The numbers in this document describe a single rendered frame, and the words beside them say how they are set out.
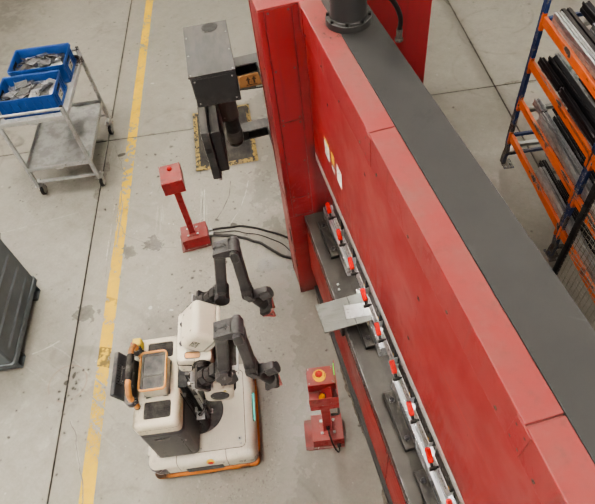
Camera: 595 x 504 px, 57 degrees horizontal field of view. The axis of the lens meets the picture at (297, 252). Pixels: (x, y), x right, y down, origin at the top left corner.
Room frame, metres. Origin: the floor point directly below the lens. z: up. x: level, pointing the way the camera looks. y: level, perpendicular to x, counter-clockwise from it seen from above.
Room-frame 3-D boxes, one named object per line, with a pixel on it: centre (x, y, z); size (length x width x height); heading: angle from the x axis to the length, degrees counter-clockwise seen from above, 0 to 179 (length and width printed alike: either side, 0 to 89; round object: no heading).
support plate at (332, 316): (1.52, -0.20, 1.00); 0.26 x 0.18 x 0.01; 98
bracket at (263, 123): (2.79, 0.10, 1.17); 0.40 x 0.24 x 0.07; 8
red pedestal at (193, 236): (3.05, 0.84, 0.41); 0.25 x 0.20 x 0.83; 98
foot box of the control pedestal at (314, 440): (1.23, 0.00, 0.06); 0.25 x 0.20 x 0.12; 88
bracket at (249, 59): (2.79, 0.10, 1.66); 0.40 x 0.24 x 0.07; 8
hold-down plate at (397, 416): (0.94, -0.37, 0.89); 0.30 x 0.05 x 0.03; 8
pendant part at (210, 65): (2.72, 0.31, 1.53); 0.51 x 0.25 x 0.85; 4
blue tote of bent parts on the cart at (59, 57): (4.56, 2.00, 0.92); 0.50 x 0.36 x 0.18; 89
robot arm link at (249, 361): (1.17, 0.29, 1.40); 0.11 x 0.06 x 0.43; 179
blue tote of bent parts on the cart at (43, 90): (4.14, 2.02, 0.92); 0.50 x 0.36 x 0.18; 89
